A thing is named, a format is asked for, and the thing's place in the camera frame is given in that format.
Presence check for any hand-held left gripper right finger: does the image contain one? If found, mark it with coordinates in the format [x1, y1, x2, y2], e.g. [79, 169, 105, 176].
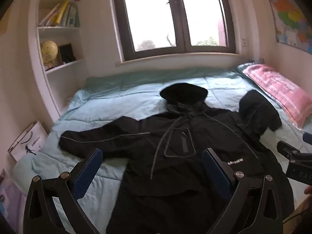
[202, 147, 284, 234]

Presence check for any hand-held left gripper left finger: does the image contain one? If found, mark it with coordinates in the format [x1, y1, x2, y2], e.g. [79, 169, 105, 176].
[23, 147, 104, 234]

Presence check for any black hooded jacket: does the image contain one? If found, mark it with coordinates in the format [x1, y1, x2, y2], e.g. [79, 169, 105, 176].
[59, 83, 295, 234]

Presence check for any pink pillow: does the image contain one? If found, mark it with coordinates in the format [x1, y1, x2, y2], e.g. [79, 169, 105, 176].
[238, 63, 312, 128]

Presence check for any white paper bag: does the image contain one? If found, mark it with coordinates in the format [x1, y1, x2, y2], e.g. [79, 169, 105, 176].
[7, 121, 48, 162]

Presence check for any light blue bed blanket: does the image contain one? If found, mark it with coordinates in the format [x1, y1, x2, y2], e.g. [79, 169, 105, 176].
[15, 67, 312, 225]

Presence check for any purple printed box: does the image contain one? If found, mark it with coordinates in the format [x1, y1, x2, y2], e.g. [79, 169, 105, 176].
[0, 168, 27, 234]

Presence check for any yellow globe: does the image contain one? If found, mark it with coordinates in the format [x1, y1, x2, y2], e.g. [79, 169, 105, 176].
[40, 40, 59, 69]

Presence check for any row of yellow books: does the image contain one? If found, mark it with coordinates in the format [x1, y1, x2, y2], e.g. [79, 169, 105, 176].
[38, 0, 80, 28]

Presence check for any grey framed window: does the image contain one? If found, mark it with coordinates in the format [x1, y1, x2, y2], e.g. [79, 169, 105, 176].
[111, 0, 237, 62]

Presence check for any white wall shelf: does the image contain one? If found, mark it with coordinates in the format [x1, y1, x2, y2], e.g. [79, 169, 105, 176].
[28, 0, 88, 117]

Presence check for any colourful wall map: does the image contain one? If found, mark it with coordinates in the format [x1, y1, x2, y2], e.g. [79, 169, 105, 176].
[266, 0, 312, 54]

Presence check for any black picture frame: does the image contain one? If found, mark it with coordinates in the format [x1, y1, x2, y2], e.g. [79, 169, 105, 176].
[59, 44, 76, 64]

